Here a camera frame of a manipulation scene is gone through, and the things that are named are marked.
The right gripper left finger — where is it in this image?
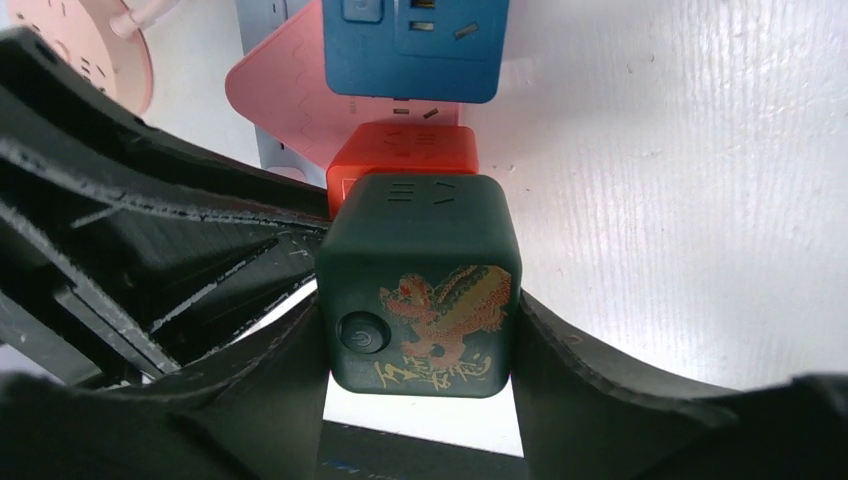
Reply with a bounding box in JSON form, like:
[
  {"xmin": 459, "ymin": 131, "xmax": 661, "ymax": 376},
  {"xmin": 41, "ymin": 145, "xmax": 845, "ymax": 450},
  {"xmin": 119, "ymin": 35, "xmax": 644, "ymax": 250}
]
[{"xmin": 1, "ymin": 27, "xmax": 329, "ymax": 479}]

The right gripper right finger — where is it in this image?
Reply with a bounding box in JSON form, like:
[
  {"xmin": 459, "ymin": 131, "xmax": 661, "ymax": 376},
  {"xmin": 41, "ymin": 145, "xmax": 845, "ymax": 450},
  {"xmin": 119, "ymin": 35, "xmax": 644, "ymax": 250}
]
[{"xmin": 512, "ymin": 295, "xmax": 847, "ymax": 479}]

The dark green cube socket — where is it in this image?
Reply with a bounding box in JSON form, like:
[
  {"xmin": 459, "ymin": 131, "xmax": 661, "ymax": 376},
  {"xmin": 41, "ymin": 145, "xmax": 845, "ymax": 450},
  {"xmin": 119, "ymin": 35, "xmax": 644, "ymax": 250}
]
[{"xmin": 315, "ymin": 173, "xmax": 522, "ymax": 398}]

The round pink socket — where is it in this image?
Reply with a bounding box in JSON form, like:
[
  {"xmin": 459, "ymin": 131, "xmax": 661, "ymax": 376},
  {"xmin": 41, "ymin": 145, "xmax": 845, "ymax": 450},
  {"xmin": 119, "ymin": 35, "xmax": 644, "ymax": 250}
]
[{"xmin": 6, "ymin": 0, "xmax": 154, "ymax": 116}]

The red cube socket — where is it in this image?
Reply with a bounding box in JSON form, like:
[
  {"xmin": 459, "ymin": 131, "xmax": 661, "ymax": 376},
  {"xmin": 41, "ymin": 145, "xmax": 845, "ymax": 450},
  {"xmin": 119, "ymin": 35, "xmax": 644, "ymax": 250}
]
[{"xmin": 326, "ymin": 123, "xmax": 479, "ymax": 216}]

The blue cube socket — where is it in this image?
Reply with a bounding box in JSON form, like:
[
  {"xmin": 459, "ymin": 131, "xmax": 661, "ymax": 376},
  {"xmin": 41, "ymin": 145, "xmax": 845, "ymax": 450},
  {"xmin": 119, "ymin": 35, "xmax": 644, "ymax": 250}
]
[{"xmin": 321, "ymin": 0, "xmax": 509, "ymax": 104}]

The pink power strip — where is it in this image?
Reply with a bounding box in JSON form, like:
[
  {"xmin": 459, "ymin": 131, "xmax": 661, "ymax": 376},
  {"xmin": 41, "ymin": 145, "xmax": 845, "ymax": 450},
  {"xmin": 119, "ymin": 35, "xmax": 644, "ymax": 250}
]
[{"xmin": 225, "ymin": 1, "xmax": 461, "ymax": 168}]

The light blue power strip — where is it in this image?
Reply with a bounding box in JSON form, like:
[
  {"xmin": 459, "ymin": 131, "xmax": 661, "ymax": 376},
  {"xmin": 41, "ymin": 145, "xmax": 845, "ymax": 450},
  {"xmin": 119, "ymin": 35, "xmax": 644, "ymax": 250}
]
[{"xmin": 226, "ymin": 0, "xmax": 323, "ymax": 184}]

